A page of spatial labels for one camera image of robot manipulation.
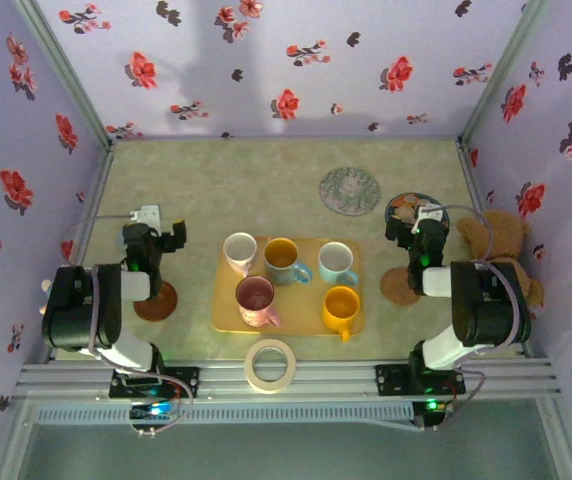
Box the tan cork coaster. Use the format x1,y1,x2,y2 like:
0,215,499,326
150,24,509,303
380,266,421,307

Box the dark blue bear coaster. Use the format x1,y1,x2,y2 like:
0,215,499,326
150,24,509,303
384,192,451,236

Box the pale pink cup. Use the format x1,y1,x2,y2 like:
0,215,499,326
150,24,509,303
222,232,259,278

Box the brown wooden coaster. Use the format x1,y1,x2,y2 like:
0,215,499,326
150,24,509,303
132,281,179,323

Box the light blue mug white inside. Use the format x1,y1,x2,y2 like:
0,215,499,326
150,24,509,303
317,241,360,287

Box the green floral bunny coaster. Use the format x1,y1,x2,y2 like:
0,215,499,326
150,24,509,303
318,166,382,218

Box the pink marbled mug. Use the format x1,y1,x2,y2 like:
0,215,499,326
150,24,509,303
234,275,283,329

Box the blue mug yellow inside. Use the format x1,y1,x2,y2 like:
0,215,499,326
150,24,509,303
263,237,313,287

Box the brown teddy bear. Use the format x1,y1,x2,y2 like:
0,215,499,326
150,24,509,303
454,209,546,321

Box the small pink plush toy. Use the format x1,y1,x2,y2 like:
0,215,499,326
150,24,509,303
39,279,55,316

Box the yellow tray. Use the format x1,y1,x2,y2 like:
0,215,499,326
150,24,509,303
210,236,366,336

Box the right circuit board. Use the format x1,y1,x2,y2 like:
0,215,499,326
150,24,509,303
412,398,455,416

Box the circuit board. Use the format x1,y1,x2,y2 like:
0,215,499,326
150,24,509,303
129,402,177,421
412,398,455,416

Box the masking tape roll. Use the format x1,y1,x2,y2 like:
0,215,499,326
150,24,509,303
244,338,298,395

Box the left circuit board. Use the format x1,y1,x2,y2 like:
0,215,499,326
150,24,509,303
129,402,177,421

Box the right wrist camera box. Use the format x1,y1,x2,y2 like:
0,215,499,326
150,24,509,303
415,203,446,224

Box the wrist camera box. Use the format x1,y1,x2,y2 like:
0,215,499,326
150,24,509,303
415,203,446,224
130,203,163,225

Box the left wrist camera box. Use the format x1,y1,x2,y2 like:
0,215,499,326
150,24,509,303
130,203,163,225

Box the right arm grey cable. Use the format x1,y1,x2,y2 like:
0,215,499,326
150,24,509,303
418,204,532,432

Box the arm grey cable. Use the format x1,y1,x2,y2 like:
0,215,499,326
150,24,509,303
418,204,532,432
59,213,196,437

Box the right aluminium side rail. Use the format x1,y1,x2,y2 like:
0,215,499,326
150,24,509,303
457,141,537,360

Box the aluminium side rail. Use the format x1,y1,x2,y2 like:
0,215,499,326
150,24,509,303
40,147,116,364
457,141,537,360

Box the left arm grey cable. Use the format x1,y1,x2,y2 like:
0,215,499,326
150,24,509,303
59,213,196,437

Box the left aluminium side rail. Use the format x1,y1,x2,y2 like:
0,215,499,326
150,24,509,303
40,147,116,364

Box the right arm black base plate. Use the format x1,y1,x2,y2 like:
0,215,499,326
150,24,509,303
375,363,466,397

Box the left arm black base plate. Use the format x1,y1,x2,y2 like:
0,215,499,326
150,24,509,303
109,367,201,400

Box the aluminium mounting rail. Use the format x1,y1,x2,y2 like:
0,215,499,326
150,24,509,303
13,358,562,401

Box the right aluminium corner post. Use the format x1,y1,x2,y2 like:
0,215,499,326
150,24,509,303
457,0,551,146

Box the aluminium corner post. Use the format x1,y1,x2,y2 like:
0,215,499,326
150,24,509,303
457,0,551,146
13,0,116,150

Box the left aluminium corner post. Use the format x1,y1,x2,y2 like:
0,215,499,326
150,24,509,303
13,0,116,150

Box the grey slotted cable duct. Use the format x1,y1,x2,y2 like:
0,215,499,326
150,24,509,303
33,403,415,427

